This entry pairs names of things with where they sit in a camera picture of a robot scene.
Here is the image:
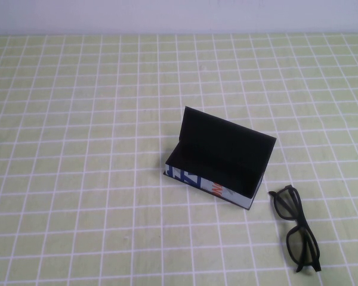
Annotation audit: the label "black printed glasses case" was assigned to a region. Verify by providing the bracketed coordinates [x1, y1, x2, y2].
[163, 105, 277, 211]

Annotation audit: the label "black framed glasses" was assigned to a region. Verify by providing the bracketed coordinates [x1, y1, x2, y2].
[268, 184, 322, 273]

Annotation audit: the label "green grid tablecloth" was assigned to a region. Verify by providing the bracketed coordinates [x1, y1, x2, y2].
[0, 32, 358, 286]

